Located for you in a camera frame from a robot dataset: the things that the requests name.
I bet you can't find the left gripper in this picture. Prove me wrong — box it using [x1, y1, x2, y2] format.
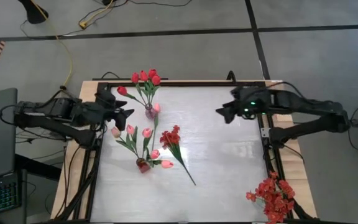
[79, 88, 135, 132]

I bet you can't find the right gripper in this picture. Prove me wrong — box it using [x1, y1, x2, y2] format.
[215, 86, 273, 124]

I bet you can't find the peach pink artificial tulip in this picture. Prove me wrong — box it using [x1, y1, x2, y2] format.
[110, 126, 141, 161]
[125, 124, 142, 161]

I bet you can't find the long green stem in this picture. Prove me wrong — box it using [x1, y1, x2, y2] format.
[141, 127, 154, 161]

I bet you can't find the red glass vase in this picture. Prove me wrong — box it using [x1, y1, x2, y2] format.
[135, 157, 152, 174]

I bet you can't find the purple glass vase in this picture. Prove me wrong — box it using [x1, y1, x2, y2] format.
[144, 105, 158, 121]

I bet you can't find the black aluminium table frame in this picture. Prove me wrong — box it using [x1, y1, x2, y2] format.
[50, 80, 318, 224]

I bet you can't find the long yellow cable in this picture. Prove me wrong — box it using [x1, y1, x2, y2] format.
[30, 0, 74, 88]

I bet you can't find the yellow plug cable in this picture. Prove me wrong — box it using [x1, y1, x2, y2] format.
[78, 0, 115, 30]

